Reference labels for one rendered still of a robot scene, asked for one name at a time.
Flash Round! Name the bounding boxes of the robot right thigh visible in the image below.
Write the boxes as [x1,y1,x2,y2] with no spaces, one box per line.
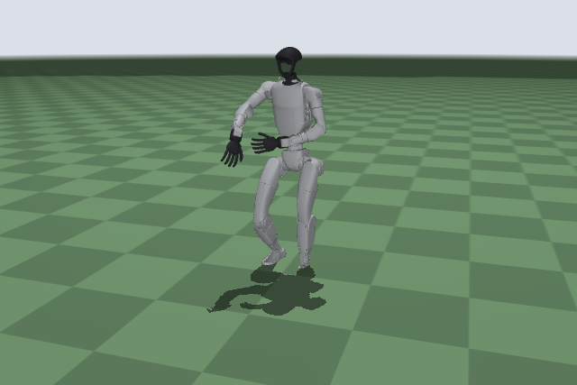
[254,156,287,229]

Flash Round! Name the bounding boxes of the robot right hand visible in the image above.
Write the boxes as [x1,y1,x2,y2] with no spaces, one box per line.
[221,129,243,167]

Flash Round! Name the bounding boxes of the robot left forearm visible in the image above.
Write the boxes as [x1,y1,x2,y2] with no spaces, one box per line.
[280,124,325,147]

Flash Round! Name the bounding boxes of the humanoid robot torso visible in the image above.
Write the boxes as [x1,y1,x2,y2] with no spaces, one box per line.
[270,78,312,171]

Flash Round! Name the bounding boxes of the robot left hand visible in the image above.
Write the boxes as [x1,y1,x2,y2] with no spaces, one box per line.
[251,133,288,153]

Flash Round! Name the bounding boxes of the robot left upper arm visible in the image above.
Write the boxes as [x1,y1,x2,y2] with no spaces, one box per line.
[304,86,326,136]

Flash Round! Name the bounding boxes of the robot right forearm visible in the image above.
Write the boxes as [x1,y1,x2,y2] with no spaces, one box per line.
[231,103,249,138]

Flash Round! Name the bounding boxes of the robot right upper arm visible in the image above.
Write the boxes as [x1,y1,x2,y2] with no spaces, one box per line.
[245,81,275,119]

